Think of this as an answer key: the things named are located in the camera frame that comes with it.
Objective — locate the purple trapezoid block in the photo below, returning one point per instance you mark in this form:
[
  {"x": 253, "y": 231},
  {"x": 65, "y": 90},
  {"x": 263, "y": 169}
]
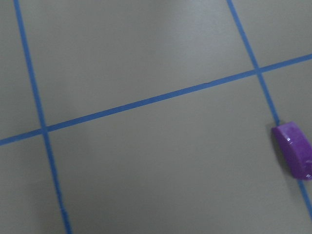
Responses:
[{"x": 295, "y": 148}]

